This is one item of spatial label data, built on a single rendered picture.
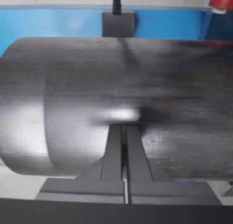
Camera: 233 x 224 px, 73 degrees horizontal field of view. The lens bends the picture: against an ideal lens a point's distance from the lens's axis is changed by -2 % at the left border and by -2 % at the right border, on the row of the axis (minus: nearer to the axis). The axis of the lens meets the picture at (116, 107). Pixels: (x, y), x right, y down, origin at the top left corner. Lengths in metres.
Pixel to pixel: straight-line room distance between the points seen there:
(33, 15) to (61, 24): 0.09
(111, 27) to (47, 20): 0.23
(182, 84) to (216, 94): 0.04
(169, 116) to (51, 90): 0.12
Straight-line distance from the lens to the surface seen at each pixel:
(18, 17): 0.69
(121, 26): 0.52
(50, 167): 0.21
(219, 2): 0.46
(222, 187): 0.65
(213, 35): 0.55
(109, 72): 0.17
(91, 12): 0.60
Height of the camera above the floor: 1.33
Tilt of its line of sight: 1 degrees up
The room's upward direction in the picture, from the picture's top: 89 degrees counter-clockwise
